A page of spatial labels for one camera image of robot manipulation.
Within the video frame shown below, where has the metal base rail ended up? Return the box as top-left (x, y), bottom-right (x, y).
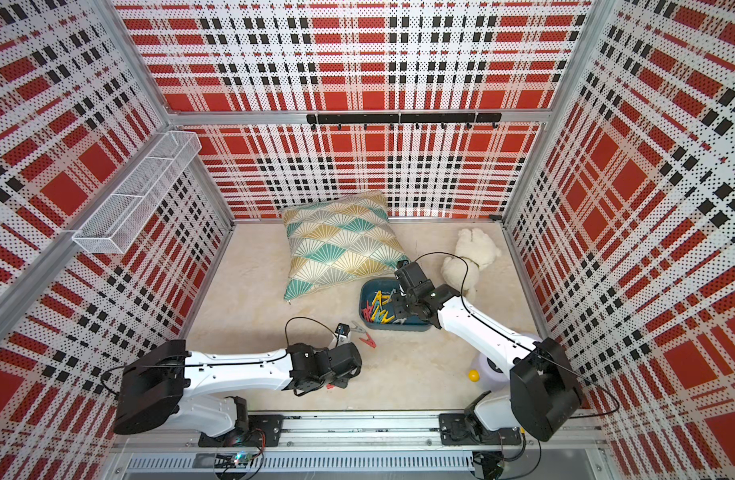
top-left (126, 410), bottom-right (561, 475)

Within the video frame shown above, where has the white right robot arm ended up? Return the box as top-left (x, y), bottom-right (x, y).
top-left (391, 260), bottom-right (585, 442)

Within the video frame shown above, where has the black wall hook rail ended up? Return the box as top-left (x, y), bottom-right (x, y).
top-left (306, 112), bottom-right (503, 128)

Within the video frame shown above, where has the white wire mesh shelf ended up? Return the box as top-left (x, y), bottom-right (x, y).
top-left (72, 130), bottom-right (200, 254)

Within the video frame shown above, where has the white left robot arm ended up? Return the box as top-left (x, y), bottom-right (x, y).
top-left (113, 340), bottom-right (362, 438)

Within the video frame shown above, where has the grey clothespin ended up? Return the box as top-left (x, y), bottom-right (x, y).
top-left (351, 322), bottom-right (367, 334)

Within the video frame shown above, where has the green circuit board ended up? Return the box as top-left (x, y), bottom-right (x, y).
top-left (214, 452), bottom-right (254, 470)

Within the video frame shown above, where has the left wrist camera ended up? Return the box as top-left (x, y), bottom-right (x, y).
top-left (334, 323), bottom-right (351, 338)

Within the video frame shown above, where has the teal plastic storage box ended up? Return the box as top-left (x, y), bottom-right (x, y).
top-left (358, 277), bottom-right (431, 332)

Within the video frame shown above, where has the teal yellow patterned pillow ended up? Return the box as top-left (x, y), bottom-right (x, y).
top-left (281, 190), bottom-right (407, 302)

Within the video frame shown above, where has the white plush teddy bear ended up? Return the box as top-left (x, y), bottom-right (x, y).
top-left (441, 228), bottom-right (503, 302)

